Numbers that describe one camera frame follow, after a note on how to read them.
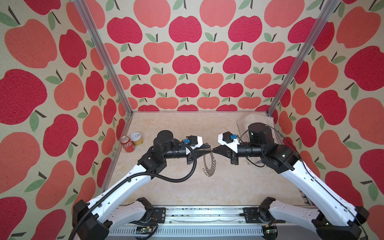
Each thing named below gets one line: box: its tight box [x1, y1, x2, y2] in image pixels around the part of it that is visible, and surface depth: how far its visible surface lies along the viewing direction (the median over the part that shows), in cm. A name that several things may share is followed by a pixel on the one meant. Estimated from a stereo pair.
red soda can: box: [120, 135, 135, 153], surface depth 93 cm
